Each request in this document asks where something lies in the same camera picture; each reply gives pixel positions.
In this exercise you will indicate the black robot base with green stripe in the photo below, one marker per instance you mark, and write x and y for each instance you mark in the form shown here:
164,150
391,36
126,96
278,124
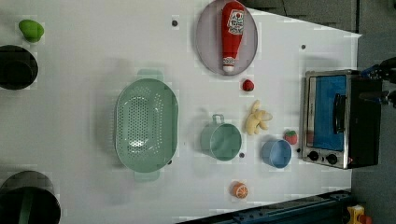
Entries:
28,197

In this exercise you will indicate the blue plastic cup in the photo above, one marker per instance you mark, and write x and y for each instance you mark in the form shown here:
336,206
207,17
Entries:
276,153

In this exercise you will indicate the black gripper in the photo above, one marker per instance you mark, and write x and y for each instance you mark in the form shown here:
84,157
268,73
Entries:
387,70

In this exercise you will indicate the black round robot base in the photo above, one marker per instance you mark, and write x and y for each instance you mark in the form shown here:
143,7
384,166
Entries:
18,68

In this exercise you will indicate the plush orange slice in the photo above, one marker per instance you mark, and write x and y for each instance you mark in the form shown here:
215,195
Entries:
239,190

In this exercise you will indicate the silver toaster oven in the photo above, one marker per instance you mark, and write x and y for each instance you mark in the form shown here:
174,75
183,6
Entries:
341,129

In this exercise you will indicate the grey round plate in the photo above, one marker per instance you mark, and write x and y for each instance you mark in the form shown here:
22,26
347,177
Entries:
208,39

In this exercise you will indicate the blue metal frame rail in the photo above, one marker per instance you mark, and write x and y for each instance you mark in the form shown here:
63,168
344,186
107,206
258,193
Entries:
326,208

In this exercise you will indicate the red plush ketchup bottle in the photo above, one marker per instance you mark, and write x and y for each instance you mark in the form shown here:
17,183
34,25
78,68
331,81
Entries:
232,29

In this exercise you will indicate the yellow plush peeled banana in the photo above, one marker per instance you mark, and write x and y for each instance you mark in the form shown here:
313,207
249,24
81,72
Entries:
257,119

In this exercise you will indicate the red plush tomato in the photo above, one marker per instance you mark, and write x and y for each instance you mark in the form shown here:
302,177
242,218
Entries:
291,137

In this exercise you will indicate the green cup with handle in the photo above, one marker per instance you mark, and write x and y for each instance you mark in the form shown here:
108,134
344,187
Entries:
220,140

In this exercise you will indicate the green plastic colander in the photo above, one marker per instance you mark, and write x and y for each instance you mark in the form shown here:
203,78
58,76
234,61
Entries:
146,116

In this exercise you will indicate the yellow red clamp object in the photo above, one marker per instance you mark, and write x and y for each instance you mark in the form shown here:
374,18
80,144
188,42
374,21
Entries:
358,216

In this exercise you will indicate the red plush strawberry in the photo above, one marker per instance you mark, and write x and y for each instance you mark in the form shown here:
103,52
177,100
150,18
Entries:
248,85

